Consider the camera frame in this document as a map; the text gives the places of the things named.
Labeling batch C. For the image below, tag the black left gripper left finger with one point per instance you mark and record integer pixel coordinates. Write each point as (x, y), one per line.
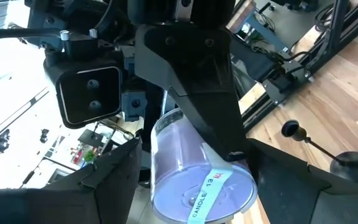
(73, 202)

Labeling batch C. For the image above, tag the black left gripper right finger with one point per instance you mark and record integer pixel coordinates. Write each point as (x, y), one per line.
(306, 199)

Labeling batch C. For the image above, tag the black metal candlestick holder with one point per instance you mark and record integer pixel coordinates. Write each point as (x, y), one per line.
(353, 169)

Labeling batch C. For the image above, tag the purple candle glass jar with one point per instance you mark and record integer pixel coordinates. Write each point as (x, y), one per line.
(179, 174)

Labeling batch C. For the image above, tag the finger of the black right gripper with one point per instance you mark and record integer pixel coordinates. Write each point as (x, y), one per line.
(204, 93)
(89, 93)

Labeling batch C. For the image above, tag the black table frame rail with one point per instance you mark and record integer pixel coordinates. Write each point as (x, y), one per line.
(337, 31)

